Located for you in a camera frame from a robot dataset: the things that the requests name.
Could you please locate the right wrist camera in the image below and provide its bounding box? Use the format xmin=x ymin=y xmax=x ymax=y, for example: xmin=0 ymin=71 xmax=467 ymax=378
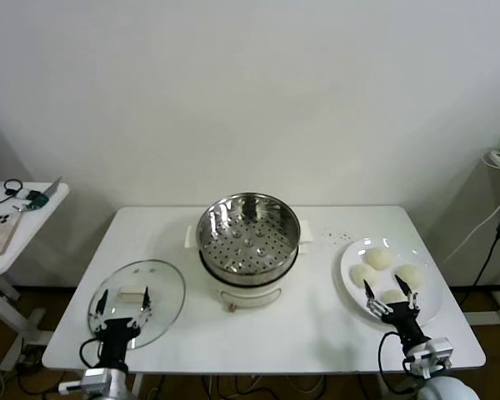
xmin=403 ymin=337 xmax=454 ymax=378

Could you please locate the large white plate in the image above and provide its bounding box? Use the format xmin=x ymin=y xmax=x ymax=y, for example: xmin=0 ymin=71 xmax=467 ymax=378
xmin=339 ymin=237 xmax=445 ymax=327

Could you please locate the small green device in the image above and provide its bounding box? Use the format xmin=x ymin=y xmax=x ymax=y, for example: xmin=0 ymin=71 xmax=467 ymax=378
xmin=27 ymin=189 xmax=50 ymax=208

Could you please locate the thin black looped cable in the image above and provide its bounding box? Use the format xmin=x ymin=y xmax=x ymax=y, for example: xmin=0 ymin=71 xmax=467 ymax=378
xmin=0 ymin=178 xmax=25 ymax=206

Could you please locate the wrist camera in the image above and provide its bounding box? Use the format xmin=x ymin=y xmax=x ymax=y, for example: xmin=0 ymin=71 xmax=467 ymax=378
xmin=57 ymin=367 xmax=110 ymax=395
xmin=403 ymin=337 xmax=454 ymax=378

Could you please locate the grey laptop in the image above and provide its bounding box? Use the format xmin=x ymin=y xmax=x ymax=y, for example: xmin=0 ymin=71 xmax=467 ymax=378
xmin=41 ymin=176 xmax=63 ymax=198

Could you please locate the white side table with clutter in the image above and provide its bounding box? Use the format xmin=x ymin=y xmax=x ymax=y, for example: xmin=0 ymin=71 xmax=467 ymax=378
xmin=0 ymin=179 xmax=71 ymax=372

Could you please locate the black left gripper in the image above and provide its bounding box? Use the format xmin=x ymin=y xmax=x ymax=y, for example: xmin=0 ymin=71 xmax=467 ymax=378
xmin=87 ymin=285 xmax=154 ymax=368

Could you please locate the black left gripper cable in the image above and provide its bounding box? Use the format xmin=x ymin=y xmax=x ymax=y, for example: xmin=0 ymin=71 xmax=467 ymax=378
xmin=79 ymin=337 xmax=106 ymax=370

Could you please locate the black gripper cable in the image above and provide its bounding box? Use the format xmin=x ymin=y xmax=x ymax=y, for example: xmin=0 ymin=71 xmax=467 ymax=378
xmin=79 ymin=337 xmax=106 ymax=370
xmin=377 ymin=331 xmax=406 ymax=400

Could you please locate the perforated steel steamer basket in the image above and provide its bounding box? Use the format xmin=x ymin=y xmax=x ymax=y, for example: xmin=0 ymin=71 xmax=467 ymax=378
xmin=196 ymin=192 xmax=301 ymax=288

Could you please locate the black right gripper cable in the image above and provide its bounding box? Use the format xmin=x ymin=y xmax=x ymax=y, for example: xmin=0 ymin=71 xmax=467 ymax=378
xmin=377 ymin=331 xmax=406 ymax=400

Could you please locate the white power cable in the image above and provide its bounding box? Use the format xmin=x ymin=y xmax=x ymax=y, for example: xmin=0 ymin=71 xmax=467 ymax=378
xmin=443 ymin=147 xmax=500 ymax=264

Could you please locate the beige phone in clear case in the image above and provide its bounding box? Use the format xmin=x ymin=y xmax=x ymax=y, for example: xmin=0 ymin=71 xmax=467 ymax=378
xmin=0 ymin=210 xmax=22 ymax=258

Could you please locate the white electric cooker pot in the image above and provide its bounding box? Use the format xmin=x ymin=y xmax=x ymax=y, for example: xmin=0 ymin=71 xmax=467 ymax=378
xmin=184 ymin=222 xmax=316 ymax=313

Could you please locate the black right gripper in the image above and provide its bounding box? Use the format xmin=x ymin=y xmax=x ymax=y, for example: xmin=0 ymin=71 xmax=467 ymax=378
xmin=362 ymin=273 xmax=428 ymax=348

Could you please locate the round glass pot lid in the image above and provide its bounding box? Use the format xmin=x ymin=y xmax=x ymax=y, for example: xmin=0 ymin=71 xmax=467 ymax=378
xmin=87 ymin=258 xmax=188 ymax=350

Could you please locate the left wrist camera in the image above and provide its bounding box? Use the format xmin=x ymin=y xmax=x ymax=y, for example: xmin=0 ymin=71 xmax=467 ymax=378
xmin=57 ymin=367 xmax=110 ymax=395

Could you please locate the white steamed baozi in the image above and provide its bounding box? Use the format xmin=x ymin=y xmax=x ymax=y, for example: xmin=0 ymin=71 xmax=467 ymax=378
xmin=394 ymin=264 xmax=425 ymax=290
xmin=349 ymin=264 xmax=378 ymax=289
xmin=381 ymin=289 xmax=408 ymax=305
xmin=365 ymin=247 xmax=395 ymax=271

